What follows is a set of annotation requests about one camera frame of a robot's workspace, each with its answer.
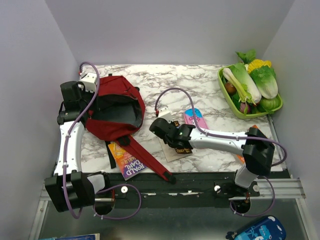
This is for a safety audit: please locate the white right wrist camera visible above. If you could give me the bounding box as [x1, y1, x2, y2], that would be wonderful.
[155, 106, 174, 124]

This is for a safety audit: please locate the orange purple Roald Dahl book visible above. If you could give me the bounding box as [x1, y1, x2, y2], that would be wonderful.
[107, 142, 148, 180]

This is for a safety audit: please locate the aluminium rail frame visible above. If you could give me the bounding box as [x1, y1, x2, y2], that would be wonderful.
[39, 178, 307, 201]

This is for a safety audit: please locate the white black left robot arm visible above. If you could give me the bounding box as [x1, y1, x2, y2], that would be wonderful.
[44, 79, 111, 212]

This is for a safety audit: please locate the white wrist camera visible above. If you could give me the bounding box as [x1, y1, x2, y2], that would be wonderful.
[155, 106, 174, 124]
[79, 72, 98, 93]

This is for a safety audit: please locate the dark blue pencil case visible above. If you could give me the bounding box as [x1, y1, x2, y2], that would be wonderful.
[225, 215, 287, 240]

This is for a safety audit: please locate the green leafy vegetable toy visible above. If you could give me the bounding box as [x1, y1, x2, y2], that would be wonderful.
[235, 49, 256, 64]

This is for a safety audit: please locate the blue book at bottom edge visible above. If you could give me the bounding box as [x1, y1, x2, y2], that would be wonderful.
[55, 233, 100, 240]

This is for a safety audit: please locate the white green bok choy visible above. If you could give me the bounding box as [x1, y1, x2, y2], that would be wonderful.
[222, 62, 262, 105]

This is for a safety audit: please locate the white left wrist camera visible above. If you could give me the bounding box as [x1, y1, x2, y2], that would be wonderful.
[79, 72, 98, 93]

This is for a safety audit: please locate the green napa cabbage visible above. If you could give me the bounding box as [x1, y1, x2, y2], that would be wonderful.
[249, 65, 278, 100]

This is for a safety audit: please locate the green vegetable basket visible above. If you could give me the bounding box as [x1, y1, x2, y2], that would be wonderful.
[217, 67, 283, 120]

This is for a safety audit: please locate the black blue Treehouse book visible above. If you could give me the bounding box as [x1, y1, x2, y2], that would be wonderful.
[158, 119, 195, 163]

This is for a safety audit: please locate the orange green Treehouse book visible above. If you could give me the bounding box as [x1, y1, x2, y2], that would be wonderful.
[236, 125, 268, 165]

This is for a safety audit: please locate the brown mushroom toy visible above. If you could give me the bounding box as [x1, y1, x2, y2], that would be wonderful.
[224, 82, 237, 96]

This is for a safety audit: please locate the purple onion toy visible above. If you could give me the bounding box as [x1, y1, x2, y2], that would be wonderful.
[239, 102, 251, 115]

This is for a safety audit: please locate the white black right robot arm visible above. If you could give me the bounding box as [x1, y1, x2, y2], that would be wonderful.
[149, 117, 275, 196]

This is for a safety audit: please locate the red student backpack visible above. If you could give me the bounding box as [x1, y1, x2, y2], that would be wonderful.
[85, 75, 176, 184]

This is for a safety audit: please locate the yellow corn toy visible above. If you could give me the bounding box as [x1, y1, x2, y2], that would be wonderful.
[246, 59, 272, 73]

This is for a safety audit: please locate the pink blue pencil case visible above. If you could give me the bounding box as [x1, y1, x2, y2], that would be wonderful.
[183, 108, 209, 129]

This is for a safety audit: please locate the green round pumpkin toy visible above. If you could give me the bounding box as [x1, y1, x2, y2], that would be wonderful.
[257, 97, 280, 114]

